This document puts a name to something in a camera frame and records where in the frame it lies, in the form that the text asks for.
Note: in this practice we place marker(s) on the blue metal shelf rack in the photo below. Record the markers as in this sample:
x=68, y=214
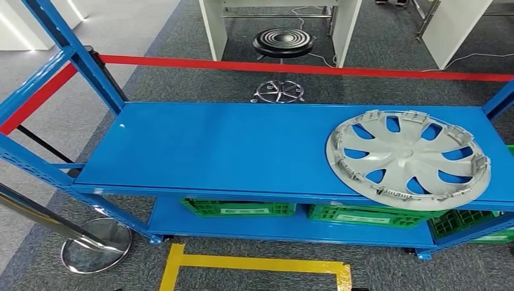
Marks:
x=221, y=148

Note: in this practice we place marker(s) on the green plastic crate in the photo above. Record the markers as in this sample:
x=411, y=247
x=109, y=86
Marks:
x=241, y=209
x=461, y=223
x=373, y=217

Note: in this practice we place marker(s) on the red barrier belt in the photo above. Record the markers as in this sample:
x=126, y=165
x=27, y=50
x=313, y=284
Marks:
x=301, y=68
x=36, y=100

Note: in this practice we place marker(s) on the black round stool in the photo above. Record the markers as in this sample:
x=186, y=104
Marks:
x=283, y=40

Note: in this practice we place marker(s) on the yellow floor tape square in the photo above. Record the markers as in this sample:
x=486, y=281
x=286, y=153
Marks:
x=257, y=264

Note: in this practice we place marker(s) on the white desk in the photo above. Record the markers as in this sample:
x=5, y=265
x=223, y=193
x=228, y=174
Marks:
x=453, y=32
x=213, y=28

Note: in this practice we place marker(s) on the silver wheel hubcap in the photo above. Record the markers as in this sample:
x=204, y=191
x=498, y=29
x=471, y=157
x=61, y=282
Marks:
x=405, y=160

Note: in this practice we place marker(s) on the black round stanchion base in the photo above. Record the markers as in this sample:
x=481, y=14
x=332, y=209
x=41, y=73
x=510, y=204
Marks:
x=74, y=173

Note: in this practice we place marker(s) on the person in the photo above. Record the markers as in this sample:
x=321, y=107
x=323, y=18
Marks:
x=391, y=2

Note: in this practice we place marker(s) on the thin black bar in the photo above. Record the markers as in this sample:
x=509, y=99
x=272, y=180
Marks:
x=44, y=143

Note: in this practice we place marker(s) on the white lit partition block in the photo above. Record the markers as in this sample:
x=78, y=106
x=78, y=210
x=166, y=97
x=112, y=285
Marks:
x=24, y=24

